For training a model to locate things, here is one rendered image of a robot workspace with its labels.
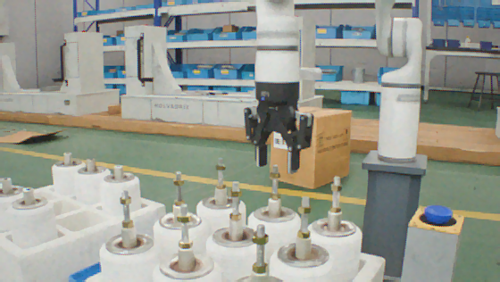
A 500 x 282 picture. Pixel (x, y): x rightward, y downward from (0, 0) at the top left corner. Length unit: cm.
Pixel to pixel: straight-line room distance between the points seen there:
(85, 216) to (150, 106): 216
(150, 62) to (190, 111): 59
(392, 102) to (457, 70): 787
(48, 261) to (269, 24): 60
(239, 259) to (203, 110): 230
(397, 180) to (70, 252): 72
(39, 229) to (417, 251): 68
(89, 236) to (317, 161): 108
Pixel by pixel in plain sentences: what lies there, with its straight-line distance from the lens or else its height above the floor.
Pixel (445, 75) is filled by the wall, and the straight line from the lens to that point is 881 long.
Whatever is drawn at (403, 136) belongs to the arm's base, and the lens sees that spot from 97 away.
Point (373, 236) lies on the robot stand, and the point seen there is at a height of 12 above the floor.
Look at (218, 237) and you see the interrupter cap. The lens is 66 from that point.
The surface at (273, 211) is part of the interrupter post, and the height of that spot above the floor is 26.
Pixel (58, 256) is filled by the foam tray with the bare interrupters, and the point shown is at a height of 15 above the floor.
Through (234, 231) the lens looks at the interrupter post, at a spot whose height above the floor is 27.
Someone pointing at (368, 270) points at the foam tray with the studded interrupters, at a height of 18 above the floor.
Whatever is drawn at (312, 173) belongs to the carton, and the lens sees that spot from 173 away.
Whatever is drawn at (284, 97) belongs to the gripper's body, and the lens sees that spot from 67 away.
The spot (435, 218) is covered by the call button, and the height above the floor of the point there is 32.
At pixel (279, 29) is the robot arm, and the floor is 58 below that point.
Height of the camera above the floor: 53
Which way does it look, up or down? 12 degrees down
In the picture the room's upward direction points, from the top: straight up
